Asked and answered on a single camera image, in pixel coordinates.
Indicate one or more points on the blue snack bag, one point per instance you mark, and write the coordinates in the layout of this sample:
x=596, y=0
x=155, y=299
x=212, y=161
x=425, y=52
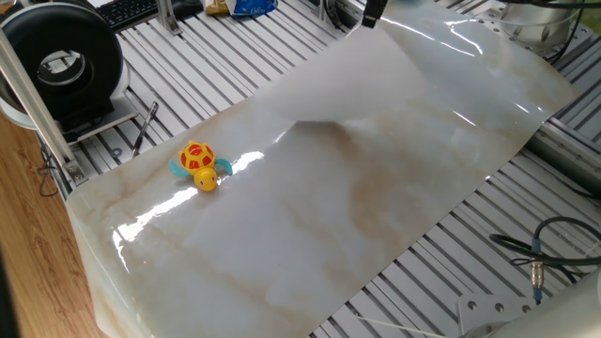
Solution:
x=251, y=7

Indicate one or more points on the silver cylinder mount with plate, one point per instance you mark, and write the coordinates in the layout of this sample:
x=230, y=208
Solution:
x=530, y=28

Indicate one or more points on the aluminium frame strut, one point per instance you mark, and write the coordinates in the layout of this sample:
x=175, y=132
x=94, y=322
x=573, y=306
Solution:
x=35, y=105

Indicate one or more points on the yellow snack bag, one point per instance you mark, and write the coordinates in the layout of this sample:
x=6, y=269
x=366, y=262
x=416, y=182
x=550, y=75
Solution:
x=216, y=6

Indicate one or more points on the metal washer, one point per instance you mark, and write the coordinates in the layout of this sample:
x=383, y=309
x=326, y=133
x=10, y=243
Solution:
x=112, y=153

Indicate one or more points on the black pen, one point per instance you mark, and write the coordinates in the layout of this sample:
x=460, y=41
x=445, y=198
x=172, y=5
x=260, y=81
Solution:
x=145, y=127

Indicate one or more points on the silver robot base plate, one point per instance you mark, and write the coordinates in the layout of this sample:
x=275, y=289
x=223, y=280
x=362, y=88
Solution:
x=488, y=310

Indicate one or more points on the white zip tie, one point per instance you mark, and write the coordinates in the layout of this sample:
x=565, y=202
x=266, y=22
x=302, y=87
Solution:
x=399, y=326

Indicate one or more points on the glossy marble pattern mat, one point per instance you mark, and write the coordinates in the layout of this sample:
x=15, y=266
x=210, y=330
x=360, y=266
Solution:
x=282, y=244

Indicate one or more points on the yellow turtle bath toy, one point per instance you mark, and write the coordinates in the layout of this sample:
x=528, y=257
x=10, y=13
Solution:
x=197, y=157

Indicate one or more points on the black computer mouse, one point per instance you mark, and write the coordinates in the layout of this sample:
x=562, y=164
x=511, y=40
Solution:
x=188, y=8

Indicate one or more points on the white paper sheet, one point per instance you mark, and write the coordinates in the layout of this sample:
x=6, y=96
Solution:
x=338, y=80

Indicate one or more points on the white fan base plate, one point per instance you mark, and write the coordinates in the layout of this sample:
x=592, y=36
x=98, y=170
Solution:
x=119, y=115

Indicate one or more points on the aluminium side rail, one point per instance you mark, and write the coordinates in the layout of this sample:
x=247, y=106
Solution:
x=559, y=150

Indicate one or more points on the black keyboard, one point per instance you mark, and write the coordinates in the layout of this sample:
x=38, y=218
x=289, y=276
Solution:
x=127, y=11

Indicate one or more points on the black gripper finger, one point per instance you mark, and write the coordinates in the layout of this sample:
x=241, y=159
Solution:
x=380, y=7
x=368, y=16

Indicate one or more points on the short aluminium upright profile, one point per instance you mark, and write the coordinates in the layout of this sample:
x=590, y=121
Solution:
x=165, y=16

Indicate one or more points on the metal corner bracket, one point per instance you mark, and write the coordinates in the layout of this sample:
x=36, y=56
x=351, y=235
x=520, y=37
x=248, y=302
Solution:
x=76, y=173

